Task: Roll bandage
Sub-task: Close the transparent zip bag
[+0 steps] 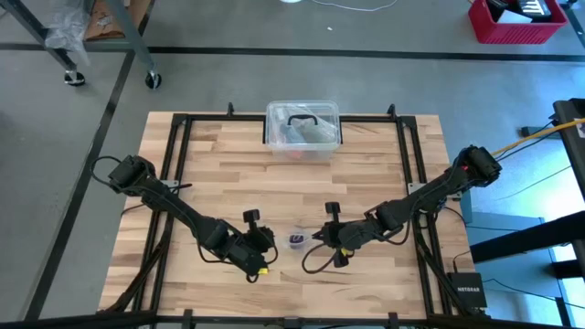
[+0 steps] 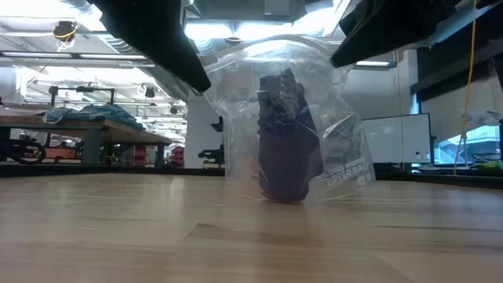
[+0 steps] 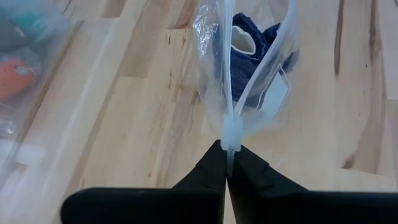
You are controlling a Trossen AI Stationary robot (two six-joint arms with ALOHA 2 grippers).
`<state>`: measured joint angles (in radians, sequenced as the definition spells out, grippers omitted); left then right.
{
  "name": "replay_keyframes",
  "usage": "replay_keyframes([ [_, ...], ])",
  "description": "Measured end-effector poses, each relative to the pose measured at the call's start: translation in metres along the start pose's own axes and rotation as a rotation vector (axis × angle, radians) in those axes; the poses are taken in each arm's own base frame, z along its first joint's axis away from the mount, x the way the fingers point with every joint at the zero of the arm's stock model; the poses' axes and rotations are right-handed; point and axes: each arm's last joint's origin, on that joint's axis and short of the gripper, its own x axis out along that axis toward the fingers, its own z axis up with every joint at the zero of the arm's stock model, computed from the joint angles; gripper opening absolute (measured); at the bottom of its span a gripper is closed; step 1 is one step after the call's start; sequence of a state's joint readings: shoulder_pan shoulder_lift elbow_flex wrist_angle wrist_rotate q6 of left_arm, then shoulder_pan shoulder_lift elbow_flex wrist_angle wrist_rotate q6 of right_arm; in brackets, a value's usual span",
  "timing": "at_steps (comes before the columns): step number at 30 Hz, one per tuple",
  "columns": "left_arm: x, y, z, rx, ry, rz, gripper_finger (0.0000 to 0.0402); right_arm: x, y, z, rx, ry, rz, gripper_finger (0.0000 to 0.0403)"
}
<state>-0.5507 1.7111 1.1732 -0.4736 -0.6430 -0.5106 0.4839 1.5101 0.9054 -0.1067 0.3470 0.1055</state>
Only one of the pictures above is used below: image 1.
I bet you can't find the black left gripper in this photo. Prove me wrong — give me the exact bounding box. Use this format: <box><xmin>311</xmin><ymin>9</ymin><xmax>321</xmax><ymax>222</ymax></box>
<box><xmin>225</xmin><ymin>208</ymin><xmax>279</xmax><ymax>279</ymax></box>

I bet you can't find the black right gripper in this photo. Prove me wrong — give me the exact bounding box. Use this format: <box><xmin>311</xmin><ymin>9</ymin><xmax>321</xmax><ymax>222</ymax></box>
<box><xmin>312</xmin><ymin>201</ymin><xmax>370</xmax><ymax>270</ymax></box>

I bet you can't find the dark blue roll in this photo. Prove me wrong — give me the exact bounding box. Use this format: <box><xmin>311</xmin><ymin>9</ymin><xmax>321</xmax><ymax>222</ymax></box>
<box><xmin>279</xmin><ymin>122</ymin><xmax>305</xmax><ymax>146</ymax></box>

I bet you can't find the grey wrapped item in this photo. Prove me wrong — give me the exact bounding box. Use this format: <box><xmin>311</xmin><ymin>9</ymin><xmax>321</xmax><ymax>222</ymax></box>
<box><xmin>302</xmin><ymin>125</ymin><xmax>337</xmax><ymax>145</ymax></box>

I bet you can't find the clear plastic storage bin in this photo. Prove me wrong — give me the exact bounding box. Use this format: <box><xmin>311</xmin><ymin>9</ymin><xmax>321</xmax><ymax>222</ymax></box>
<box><xmin>264</xmin><ymin>99</ymin><xmax>343</xmax><ymax>162</ymax></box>

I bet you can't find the black metal beam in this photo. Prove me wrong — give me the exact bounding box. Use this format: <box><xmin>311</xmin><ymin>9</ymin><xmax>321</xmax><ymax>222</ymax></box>
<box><xmin>469</xmin><ymin>210</ymin><xmax>585</xmax><ymax>265</ymax></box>

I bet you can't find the grey metal wheeled cart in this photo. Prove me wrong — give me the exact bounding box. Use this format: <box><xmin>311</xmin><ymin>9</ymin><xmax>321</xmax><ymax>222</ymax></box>
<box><xmin>0</xmin><ymin>0</ymin><xmax>164</xmax><ymax>90</ymax></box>

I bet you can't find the brown cardboard box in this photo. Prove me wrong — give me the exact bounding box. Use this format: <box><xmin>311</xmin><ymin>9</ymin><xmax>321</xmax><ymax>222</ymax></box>
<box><xmin>83</xmin><ymin>0</ymin><xmax>153</xmax><ymax>43</ymax></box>

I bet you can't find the black desk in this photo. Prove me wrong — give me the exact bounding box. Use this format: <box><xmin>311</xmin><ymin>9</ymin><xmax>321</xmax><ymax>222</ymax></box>
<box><xmin>551</xmin><ymin>97</ymin><xmax>585</xmax><ymax>275</ymax></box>

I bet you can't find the red plastic basket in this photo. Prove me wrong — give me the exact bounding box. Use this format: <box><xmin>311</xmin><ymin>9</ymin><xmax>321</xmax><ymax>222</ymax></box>
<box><xmin>467</xmin><ymin>0</ymin><xmax>570</xmax><ymax>46</ymax></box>

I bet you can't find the crumpled clear plastic wrap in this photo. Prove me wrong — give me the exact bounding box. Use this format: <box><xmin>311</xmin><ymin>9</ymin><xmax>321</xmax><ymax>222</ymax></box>
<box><xmin>44</xmin><ymin>0</ymin><xmax>93</xmax><ymax>66</ymax></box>

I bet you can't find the white paper sheet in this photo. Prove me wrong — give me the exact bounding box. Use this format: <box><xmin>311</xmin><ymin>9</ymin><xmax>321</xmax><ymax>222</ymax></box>
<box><xmin>495</xmin><ymin>8</ymin><xmax>527</xmax><ymax>25</ymax></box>

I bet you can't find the black device with keys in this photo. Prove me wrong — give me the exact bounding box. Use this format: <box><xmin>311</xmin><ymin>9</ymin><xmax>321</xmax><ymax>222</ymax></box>
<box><xmin>518</xmin><ymin>0</ymin><xmax>558</xmax><ymax>18</ymax></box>

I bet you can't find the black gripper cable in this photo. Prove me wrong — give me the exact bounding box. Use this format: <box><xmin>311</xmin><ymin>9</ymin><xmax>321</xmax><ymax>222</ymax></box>
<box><xmin>301</xmin><ymin>246</ymin><xmax>351</xmax><ymax>275</ymax></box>
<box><xmin>196</xmin><ymin>241</ymin><xmax>281</xmax><ymax>284</ymax></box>

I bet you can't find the black Netgear network switch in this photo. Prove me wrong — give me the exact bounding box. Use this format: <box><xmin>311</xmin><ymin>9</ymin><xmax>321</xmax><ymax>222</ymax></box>
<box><xmin>446</xmin><ymin>271</ymin><xmax>489</xmax><ymax>310</ymax></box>

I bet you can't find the thin white cable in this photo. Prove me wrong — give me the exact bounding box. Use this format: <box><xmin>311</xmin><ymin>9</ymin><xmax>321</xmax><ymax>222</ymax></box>
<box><xmin>310</xmin><ymin>0</ymin><xmax>399</xmax><ymax>14</ymax></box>

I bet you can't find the yellow cable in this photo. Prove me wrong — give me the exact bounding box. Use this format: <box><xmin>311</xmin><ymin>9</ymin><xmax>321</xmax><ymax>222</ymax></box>
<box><xmin>491</xmin><ymin>117</ymin><xmax>585</xmax><ymax>157</ymax></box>

